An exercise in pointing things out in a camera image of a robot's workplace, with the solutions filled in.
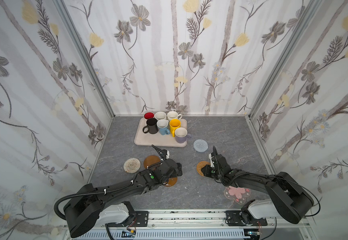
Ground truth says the glossy brown round coaster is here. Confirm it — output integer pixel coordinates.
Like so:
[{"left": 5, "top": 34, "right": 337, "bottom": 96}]
[{"left": 164, "top": 177, "right": 178, "bottom": 187}]

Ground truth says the rattan woven round coaster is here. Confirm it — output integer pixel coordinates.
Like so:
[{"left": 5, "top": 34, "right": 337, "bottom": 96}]
[{"left": 196, "top": 161, "right": 212, "bottom": 177}]

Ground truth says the blue woven round coaster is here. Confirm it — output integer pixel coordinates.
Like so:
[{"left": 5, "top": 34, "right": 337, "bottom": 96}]
[{"left": 193, "top": 140, "right": 209, "bottom": 153}]

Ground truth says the pink flower silicone coaster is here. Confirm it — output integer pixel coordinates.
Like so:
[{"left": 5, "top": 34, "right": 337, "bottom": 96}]
[{"left": 224, "top": 186, "right": 251, "bottom": 205}]

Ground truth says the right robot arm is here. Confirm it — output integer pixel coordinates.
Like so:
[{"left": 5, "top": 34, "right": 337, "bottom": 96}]
[{"left": 198, "top": 153, "right": 316, "bottom": 224}]

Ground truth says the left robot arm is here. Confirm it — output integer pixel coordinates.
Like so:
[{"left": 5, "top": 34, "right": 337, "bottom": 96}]
[{"left": 53, "top": 159, "right": 183, "bottom": 238}]

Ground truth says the plain round wooden coaster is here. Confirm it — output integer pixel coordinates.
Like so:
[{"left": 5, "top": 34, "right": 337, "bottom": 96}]
[{"left": 144, "top": 155, "right": 161, "bottom": 170}]

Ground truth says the white patterned round coaster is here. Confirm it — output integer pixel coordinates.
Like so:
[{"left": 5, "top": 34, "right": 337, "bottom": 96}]
[{"left": 124, "top": 158, "right": 141, "bottom": 174}]

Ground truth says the purple mug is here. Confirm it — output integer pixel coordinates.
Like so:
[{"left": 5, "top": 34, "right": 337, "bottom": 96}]
[{"left": 175, "top": 127, "right": 192, "bottom": 144}]

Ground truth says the beige serving tray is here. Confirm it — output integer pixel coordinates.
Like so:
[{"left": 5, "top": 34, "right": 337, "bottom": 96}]
[{"left": 134, "top": 118, "right": 188, "bottom": 148}]

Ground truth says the light blue mug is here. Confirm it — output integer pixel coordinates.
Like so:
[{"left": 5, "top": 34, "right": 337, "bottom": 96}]
[{"left": 157, "top": 119, "right": 171, "bottom": 136}]

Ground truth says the yellow mug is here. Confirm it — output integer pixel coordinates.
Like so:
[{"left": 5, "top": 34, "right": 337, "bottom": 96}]
[{"left": 170, "top": 119, "right": 181, "bottom": 137}]

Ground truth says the black mug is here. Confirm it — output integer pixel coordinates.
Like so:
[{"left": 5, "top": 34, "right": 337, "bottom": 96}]
[{"left": 143, "top": 118, "right": 159, "bottom": 135}]

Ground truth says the white mug back middle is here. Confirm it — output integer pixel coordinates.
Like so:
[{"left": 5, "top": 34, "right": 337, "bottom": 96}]
[{"left": 154, "top": 111, "right": 167, "bottom": 121}]

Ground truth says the red interior mug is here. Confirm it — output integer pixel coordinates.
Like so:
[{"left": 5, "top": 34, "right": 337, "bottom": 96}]
[{"left": 144, "top": 112, "right": 155, "bottom": 120}]

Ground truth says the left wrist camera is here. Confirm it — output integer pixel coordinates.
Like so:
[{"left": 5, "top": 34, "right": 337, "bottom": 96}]
[{"left": 162, "top": 150, "right": 170, "bottom": 160}]

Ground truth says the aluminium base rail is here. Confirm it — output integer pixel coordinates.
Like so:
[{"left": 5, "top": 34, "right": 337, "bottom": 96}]
[{"left": 62, "top": 209, "right": 308, "bottom": 230}]

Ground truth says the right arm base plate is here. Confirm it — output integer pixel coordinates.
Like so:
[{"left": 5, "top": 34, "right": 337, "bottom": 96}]
[{"left": 225, "top": 210, "right": 268, "bottom": 227}]

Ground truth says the white mug with handle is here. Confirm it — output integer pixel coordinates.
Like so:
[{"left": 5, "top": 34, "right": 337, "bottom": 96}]
[{"left": 167, "top": 111, "right": 183, "bottom": 122}]

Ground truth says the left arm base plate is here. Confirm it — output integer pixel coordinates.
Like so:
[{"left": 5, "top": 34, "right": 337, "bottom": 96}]
[{"left": 108, "top": 211, "right": 149, "bottom": 228}]

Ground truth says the white cable duct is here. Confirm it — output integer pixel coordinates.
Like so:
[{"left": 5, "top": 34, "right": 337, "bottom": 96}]
[{"left": 70, "top": 229, "right": 247, "bottom": 240}]

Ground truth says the right corner aluminium post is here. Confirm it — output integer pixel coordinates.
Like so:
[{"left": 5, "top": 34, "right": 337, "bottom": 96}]
[{"left": 247, "top": 1, "right": 322, "bottom": 120}]

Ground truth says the corner aluminium post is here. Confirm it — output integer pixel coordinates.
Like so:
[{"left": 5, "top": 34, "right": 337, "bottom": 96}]
[
  {"left": 53, "top": 0, "right": 116, "bottom": 120},
  {"left": 247, "top": 1, "right": 322, "bottom": 120}
]

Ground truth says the left corner aluminium post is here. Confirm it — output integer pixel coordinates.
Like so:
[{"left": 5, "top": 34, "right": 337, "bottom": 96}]
[{"left": 53, "top": 0, "right": 116, "bottom": 120}]

